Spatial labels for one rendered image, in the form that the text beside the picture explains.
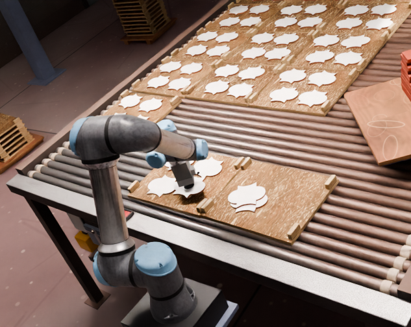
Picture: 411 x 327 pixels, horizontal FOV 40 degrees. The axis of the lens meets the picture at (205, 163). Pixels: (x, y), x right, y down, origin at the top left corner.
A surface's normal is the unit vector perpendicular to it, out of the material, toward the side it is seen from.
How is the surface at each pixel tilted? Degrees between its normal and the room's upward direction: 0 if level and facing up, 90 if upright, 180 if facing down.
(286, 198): 0
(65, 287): 0
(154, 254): 10
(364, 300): 0
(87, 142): 65
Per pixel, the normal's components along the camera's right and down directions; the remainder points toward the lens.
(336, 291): -0.29, -0.77
